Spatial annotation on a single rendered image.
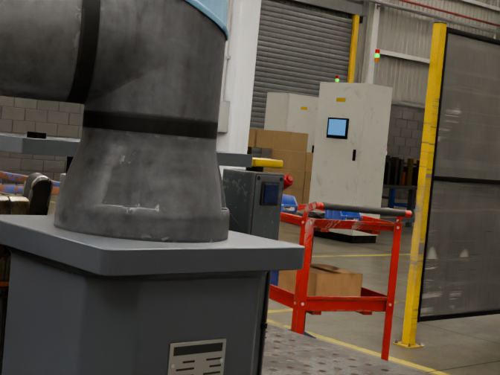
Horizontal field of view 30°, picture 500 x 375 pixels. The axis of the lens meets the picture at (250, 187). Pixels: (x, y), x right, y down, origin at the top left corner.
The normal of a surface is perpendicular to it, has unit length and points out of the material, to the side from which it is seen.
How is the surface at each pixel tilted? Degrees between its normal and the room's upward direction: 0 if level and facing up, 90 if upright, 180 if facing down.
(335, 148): 90
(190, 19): 90
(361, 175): 90
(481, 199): 92
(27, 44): 109
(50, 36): 99
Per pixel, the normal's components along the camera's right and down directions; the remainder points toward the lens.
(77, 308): -0.74, -0.04
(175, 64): 0.37, 0.08
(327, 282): 0.57, 0.10
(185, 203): 0.58, -0.21
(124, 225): -0.06, 0.04
